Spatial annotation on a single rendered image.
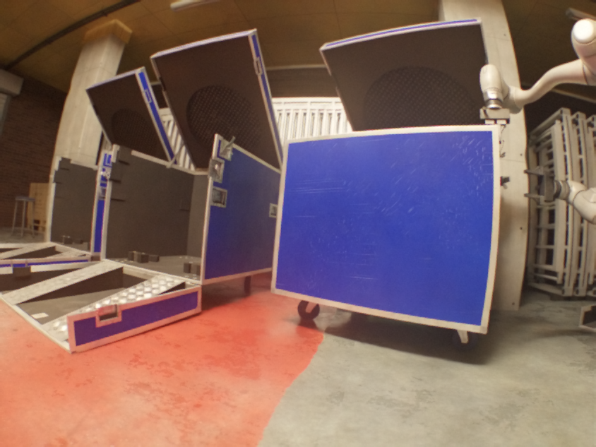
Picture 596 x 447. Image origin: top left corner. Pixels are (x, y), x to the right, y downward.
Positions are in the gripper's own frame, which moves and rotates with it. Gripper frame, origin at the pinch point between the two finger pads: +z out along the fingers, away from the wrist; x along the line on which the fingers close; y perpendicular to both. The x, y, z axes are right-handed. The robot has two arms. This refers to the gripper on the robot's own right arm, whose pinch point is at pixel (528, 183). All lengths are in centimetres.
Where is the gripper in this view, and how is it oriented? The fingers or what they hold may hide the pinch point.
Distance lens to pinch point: 148.4
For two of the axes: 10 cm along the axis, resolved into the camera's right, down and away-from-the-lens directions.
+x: -0.9, 10.0, -0.3
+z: -9.9, -0.9, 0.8
